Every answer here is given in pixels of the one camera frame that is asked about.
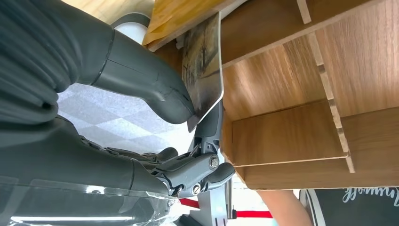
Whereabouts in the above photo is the silver kiosk terminal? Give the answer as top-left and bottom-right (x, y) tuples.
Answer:
(187, 179), (234, 226)

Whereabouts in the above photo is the wooden desk organiser tray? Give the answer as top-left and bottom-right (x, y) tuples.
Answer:
(142, 0), (399, 191)

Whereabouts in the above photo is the person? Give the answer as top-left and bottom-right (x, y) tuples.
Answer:
(257, 186), (399, 226)

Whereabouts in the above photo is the red barrier tape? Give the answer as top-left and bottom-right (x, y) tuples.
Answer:
(179, 198), (273, 219)

